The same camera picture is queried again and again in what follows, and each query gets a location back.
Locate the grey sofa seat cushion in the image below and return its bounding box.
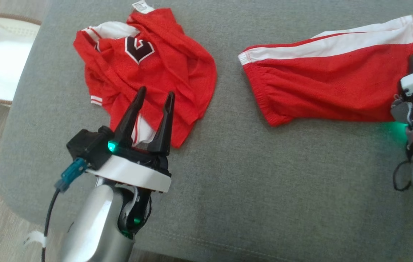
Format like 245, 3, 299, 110
0, 0, 413, 262

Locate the thin black loop cable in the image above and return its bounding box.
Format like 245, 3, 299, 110
392, 159, 413, 192

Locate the red basketball jersey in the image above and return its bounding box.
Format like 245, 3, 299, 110
73, 1, 217, 149

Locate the left arm cable teal plug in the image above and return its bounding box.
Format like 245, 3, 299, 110
24, 157, 88, 262

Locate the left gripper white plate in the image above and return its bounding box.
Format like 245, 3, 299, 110
87, 86, 176, 193

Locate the red shorts white stripe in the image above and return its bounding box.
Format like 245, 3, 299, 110
238, 15, 413, 127

